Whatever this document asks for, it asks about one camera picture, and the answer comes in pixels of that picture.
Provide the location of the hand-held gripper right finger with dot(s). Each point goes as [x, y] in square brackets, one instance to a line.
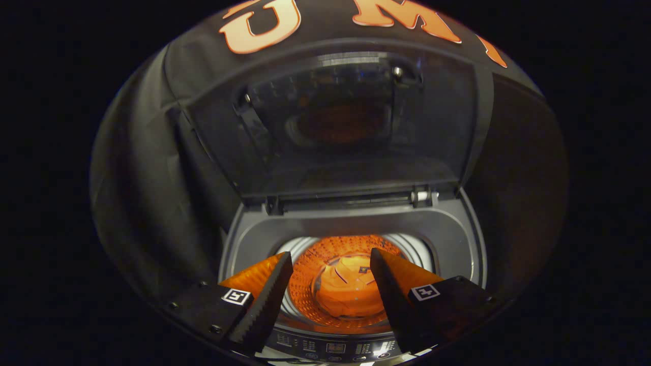
[391, 300]

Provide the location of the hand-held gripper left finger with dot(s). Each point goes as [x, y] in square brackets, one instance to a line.
[269, 300]

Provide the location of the yellow polo shirt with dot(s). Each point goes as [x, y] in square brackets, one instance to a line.
[348, 290]

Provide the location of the grey washing machine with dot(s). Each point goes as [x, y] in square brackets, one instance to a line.
[356, 223]

